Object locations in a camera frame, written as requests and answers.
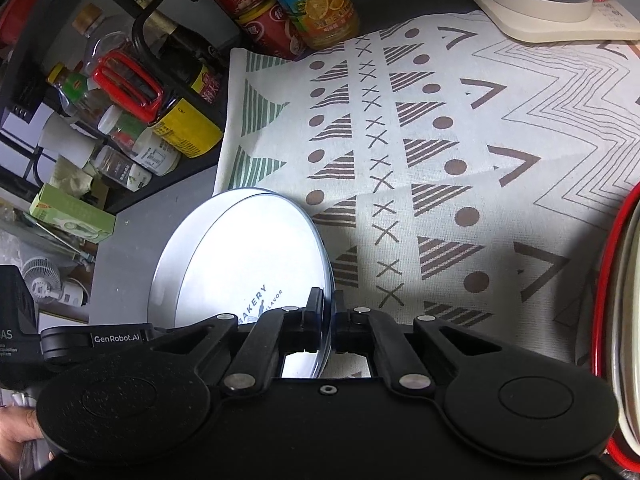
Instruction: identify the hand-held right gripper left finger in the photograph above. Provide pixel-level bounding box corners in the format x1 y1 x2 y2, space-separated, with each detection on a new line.
150 287 326 394

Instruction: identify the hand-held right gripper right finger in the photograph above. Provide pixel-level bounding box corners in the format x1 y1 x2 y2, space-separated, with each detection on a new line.
332 290 506 395

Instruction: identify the white plate with blue print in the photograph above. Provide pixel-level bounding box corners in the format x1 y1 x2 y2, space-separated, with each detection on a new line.
171 194 334 380

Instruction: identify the white plate with rolling-pin print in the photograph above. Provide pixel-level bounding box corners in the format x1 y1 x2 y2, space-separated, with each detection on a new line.
150 187 273 328

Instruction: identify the red plastic basin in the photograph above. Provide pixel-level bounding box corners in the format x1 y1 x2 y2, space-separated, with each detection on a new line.
590 192 640 472

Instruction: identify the pale green bowl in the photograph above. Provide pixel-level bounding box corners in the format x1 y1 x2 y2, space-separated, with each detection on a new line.
614 230 640 441

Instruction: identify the person's left hand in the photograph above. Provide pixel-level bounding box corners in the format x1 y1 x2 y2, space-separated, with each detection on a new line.
0 406 53 462

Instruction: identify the small white fan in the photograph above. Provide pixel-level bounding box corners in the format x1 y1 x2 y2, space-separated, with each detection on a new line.
21 256 89 307

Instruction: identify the green cardboard box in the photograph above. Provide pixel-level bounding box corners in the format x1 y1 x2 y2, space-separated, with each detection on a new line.
29 182 117 247

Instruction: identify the patterned tablecloth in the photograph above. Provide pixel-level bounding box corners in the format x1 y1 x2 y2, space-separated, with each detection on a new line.
212 10 640 367

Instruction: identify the small spice jar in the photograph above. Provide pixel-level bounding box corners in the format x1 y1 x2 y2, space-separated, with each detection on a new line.
92 145 152 192

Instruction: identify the white paper cup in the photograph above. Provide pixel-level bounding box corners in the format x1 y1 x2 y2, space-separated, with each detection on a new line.
39 114 99 169

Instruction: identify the white plastic jar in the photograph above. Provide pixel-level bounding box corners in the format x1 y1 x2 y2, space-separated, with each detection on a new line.
131 127 182 177

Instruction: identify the black metal rack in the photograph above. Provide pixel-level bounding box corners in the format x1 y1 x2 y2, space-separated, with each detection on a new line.
0 0 241 213

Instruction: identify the dark sauce bottle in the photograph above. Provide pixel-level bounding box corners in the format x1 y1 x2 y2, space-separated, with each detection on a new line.
134 0 224 107

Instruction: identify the glass bottle with cork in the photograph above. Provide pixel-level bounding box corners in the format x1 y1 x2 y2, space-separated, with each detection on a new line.
74 4 132 77

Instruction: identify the orange juice can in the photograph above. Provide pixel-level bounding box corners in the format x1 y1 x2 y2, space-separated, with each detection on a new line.
250 0 361 51

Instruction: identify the cream kettle base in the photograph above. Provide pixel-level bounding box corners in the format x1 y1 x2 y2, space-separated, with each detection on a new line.
465 0 640 44

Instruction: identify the oil bottle with red handle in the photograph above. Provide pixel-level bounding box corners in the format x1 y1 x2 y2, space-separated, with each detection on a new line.
92 52 224 159

